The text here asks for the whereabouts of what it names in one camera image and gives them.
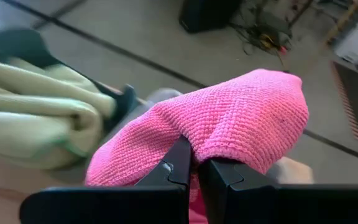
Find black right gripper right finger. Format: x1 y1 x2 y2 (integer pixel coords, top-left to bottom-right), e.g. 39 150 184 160
198 158 358 224

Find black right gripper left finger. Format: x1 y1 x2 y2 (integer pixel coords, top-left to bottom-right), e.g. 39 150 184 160
19 136 193 224

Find pink microfiber towel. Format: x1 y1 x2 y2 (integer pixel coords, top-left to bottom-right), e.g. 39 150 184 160
85 68 310 224

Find dark teal basket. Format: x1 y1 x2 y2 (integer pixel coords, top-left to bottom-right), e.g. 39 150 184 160
0 27 139 131

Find black box on floor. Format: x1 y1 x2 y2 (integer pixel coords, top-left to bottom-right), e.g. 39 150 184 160
178 0 244 34

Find tangled floor cables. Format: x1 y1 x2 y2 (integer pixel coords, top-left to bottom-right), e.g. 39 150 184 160
228 0 295 66

